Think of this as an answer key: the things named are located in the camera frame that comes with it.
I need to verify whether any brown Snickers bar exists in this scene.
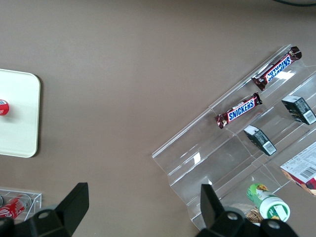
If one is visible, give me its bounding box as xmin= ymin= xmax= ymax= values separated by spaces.
xmin=251 ymin=46 xmax=303 ymax=92
xmin=214 ymin=92 xmax=263 ymax=130

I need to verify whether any clear acrylic bottle rack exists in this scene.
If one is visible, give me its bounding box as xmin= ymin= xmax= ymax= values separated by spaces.
xmin=0 ymin=188 xmax=42 ymax=222

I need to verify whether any beige plastic tray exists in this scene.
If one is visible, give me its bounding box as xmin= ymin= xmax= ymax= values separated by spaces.
xmin=0 ymin=69 xmax=41 ymax=158

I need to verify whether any red white yogurt cup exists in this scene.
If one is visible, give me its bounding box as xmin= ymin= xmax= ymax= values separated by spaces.
xmin=0 ymin=99 xmax=11 ymax=117

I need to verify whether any clear acrylic stepped stand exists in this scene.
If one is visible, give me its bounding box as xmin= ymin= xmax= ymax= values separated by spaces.
xmin=151 ymin=44 xmax=316 ymax=232

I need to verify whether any red white barcode box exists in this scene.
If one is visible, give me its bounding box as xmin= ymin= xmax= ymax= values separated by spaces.
xmin=279 ymin=141 xmax=316 ymax=197

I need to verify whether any green white plastic bottle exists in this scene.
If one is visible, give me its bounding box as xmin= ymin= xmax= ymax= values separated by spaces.
xmin=246 ymin=183 xmax=291 ymax=223

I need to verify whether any small black box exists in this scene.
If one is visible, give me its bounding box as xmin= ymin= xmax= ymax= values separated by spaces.
xmin=281 ymin=95 xmax=316 ymax=126
xmin=243 ymin=124 xmax=277 ymax=157

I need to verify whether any red cola bottle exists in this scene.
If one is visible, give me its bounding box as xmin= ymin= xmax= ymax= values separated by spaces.
xmin=0 ymin=193 xmax=32 ymax=221

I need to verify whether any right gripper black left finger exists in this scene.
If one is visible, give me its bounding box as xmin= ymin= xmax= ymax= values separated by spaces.
xmin=55 ymin=182 xmax=90 ymax=237

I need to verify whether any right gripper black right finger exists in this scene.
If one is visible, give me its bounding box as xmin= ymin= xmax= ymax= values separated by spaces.
xmin=200 ymin=183 xmax=226 ymax=230

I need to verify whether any tan wicker basket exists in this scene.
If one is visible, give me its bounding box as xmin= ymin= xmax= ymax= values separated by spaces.
xmin=243 ymin=206 xmax=265 ymax=227

